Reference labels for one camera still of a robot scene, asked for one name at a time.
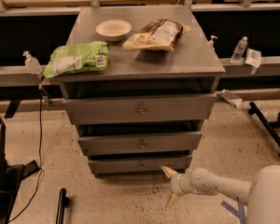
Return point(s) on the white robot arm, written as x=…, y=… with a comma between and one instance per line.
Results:
x=261, y=196

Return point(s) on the green chip bag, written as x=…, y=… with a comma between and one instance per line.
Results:
x=78, y=58

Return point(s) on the grey drawer cabinet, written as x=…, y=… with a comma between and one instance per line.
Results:
x=191, y=68

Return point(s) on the small white pump bottle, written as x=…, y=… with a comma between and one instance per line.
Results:
x=211, y=42

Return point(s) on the folded cloth on ledge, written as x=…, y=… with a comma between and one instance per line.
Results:
x=230, y=98

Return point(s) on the grey middle drawer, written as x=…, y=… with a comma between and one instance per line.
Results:
x=139, y=143

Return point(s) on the clear water bottle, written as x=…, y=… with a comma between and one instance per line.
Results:
x=239, y=50

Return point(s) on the grey bottom drawer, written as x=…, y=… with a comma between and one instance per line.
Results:
x=134, y=165

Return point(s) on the black tube on floor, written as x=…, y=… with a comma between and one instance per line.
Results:
x=62, y=204

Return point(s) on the black stand base right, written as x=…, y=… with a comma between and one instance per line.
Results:
x=271, y=126

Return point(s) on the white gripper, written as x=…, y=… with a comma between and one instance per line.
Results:
x=176, y=184

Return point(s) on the grey top drawer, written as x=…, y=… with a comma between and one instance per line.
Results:
x=139, y=108

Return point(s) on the clear sanitizer pump bottle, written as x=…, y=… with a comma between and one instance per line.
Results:
x=32, y=63

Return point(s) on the black monitor stand left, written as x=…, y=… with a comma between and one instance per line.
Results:
x=11, y=177

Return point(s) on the white wipes packet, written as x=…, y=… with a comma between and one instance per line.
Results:
x=253, y=57

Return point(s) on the grey drawer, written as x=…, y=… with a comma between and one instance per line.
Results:
x=139, y=108
x=139, y=143
x=134, y=165

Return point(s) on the brown yellow snack bag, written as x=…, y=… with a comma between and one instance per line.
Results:
x=158, y=35

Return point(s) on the white paper bowl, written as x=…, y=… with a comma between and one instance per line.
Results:
x=113, y=30

